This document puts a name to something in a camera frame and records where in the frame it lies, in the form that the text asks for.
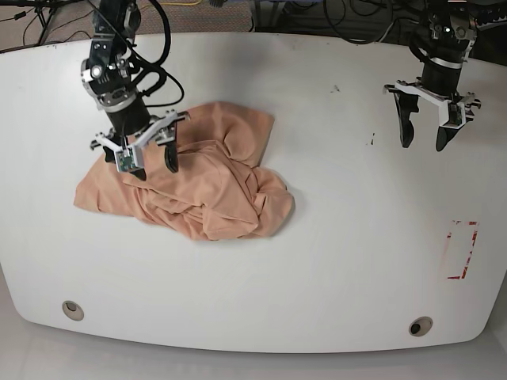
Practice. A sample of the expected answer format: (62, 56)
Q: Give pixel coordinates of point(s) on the left table cable grommet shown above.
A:
(73, 311)

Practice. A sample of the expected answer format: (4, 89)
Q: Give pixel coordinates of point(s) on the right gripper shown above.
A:
(133, 128)

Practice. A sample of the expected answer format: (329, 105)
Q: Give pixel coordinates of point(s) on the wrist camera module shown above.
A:
(129, 159)
(450, 115)

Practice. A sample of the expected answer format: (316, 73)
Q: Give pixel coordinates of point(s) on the peach orange t-shirt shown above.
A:
(220, 191)

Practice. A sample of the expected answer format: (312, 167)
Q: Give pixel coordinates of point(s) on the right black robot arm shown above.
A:
(119, 79)

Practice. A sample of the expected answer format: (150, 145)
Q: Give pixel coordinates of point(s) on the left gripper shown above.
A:
(437, 83)

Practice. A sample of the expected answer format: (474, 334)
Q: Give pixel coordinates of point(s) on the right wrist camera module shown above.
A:
(129, 159)

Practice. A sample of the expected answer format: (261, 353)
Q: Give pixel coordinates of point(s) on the black tripod stand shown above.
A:
(31, 26)

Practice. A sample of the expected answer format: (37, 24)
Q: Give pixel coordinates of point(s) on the table cable grommet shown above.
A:
(73, 311)
(421, 326)

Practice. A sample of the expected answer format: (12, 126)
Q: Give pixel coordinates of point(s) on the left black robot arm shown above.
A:
(451, 35)

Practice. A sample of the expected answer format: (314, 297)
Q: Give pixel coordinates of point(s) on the red tape rectangle marking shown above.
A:
(460, 243)

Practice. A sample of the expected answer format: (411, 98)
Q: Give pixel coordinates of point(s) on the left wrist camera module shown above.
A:
(450, 115)

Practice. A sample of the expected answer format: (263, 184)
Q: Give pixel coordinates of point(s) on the right table cable grommet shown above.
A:
(421, 326)

